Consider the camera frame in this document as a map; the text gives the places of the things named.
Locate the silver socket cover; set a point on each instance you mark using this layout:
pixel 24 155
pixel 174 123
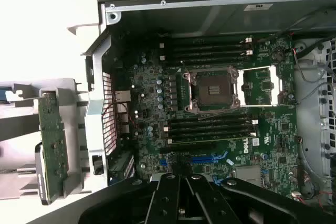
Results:
pixel 274 87

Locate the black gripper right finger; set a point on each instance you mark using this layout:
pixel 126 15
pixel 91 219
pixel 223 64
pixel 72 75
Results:
pixel 210 203

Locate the black RAM slot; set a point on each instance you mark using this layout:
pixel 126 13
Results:
pixel 210 133
pixel 210 54
pixel 210 47
pixel 210 61
pixel 210 140
pixel 210 127
pixel 210 120
pixel 210 41

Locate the round coin battery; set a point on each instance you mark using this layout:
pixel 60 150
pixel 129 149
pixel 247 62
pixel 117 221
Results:
pixel 278 54

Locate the CPU socket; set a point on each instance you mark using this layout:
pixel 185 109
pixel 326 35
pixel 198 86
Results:
pixel 212 90

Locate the grey parts rack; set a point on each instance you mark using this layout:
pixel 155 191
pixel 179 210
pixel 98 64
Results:
pixel 73 129

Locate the blue expansion slot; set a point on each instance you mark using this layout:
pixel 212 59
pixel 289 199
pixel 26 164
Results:
pixel 207 159

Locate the silver chipset heatsink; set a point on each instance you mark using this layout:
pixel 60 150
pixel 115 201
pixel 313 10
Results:
pixel 248 175

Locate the green Dell motherboard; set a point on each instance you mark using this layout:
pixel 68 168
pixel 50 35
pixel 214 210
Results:
pixel 275 129

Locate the open black PC case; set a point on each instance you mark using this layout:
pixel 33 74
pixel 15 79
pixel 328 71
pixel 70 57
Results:
pixel 183 16

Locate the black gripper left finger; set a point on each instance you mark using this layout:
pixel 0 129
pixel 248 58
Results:
pixel 162 203

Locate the black expansion slot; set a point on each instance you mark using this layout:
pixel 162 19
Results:
pixel 189 148

